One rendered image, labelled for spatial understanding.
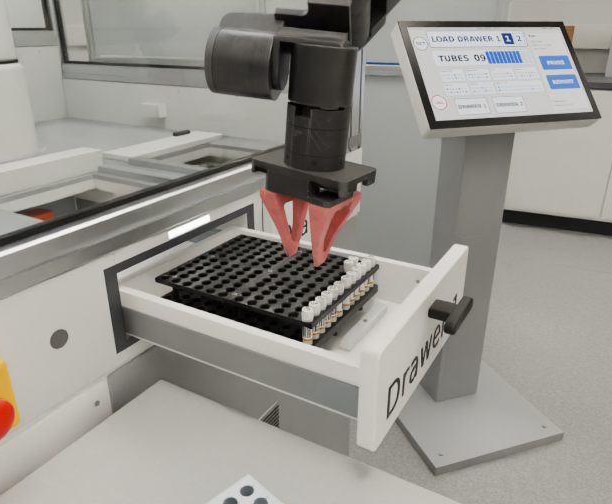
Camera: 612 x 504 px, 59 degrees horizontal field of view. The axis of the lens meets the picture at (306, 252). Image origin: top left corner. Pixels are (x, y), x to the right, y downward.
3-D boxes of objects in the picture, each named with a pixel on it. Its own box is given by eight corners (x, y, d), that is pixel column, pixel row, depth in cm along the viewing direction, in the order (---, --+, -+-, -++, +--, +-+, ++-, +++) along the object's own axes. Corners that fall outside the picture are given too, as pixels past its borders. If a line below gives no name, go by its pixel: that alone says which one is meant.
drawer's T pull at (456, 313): (473, 307, 60) (474, 296, 59) (453, 338, 54) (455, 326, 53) (441, 299, 61) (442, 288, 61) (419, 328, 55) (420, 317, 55)
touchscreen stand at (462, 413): (561, 439, 167) (640, 101, 128) (435, 476, 154) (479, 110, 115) (467, 354, 211) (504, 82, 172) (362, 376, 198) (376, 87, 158)
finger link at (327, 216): (297, 240, 58) (304, 155, 55) (355, 260, 55) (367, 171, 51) (258, 260, 53) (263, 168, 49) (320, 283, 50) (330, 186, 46)
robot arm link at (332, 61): (354, 35, 42) (364, 33, 47) (270, 26, 43) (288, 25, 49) (344, 123, 45) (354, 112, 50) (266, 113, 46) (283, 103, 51)
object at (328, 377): (444, 312, 72) (448, 270, 70) (363, 425, 51) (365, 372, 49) (210, 253, 91) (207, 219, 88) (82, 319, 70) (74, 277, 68)
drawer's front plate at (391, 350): (459, 319, 73) (469, 244, 69) (372, 455, 50) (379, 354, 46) (447, 316, 74) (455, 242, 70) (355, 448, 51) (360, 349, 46)
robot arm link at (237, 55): (361, -51, 45) (361, 27, 53) (230, -61, 47) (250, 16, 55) (332, 63, 41) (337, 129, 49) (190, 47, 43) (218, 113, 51)
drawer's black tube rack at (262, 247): (376, 308, 72) (379, 264, 70) (311, 375, 58) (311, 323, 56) (243, 272, 83) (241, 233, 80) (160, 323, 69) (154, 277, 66)
